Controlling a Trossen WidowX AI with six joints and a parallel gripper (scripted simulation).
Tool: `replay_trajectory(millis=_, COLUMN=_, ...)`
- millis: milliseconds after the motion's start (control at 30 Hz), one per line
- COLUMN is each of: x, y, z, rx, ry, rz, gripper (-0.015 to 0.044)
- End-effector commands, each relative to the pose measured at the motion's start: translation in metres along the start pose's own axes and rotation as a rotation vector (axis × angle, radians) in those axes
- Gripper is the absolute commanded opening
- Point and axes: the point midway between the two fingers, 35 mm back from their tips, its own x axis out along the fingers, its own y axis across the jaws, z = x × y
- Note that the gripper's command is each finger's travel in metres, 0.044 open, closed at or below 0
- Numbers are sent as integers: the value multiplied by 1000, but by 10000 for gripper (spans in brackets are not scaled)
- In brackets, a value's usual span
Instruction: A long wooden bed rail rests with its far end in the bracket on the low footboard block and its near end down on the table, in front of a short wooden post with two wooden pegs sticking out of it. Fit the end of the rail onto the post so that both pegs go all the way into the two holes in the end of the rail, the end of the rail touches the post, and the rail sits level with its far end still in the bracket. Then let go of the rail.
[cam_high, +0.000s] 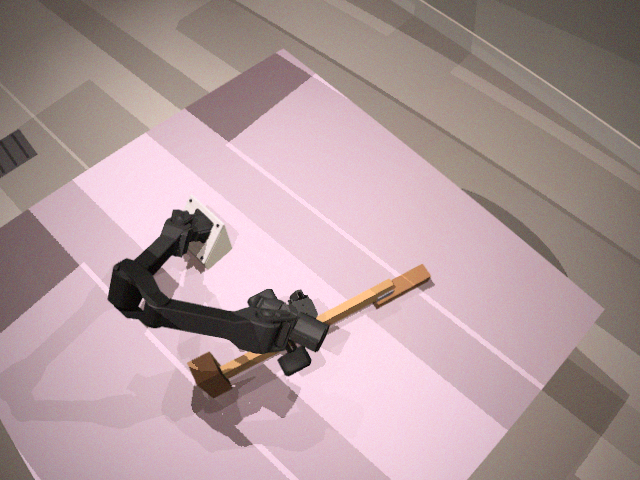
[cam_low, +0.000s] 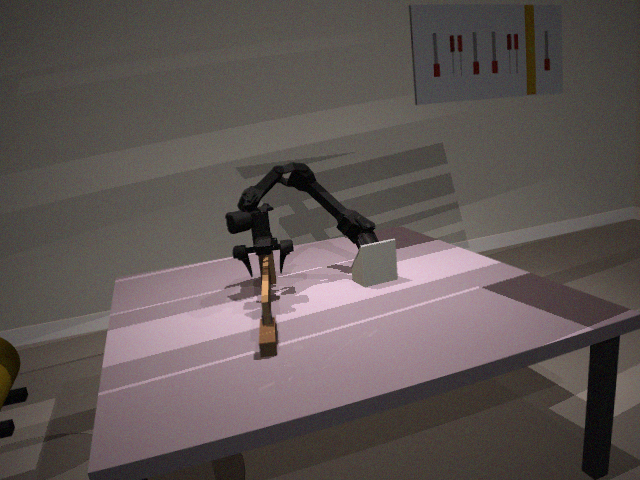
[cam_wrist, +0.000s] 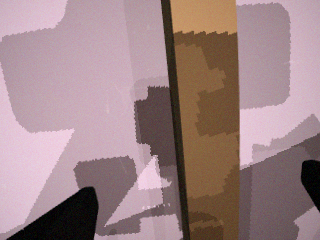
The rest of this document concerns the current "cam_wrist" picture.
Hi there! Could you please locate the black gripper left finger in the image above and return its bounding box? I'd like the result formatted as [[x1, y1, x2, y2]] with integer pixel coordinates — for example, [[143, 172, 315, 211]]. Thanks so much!
[[5, 187, 99, 240]]

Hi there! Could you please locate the brown wooden rail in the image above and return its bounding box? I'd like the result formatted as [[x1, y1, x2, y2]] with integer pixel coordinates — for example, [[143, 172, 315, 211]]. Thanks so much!
[[160, 0, 240, 240]]

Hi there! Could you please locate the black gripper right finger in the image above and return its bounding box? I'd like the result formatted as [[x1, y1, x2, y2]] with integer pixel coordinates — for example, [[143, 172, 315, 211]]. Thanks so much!
[[300, 159, 320, 212]]

